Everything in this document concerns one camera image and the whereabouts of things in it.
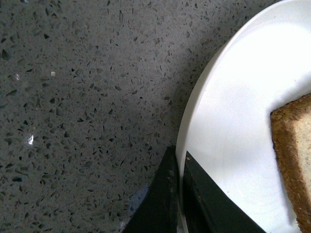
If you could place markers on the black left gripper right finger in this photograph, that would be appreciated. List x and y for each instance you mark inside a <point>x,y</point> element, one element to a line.
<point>207,208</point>

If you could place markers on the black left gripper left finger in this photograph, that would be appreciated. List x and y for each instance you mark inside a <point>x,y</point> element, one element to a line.
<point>158,211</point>

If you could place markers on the white round plate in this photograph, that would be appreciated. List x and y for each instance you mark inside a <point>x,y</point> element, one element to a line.
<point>226,123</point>

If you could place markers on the brown bread slice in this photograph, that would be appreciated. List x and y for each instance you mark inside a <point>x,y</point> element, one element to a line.
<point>291,137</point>

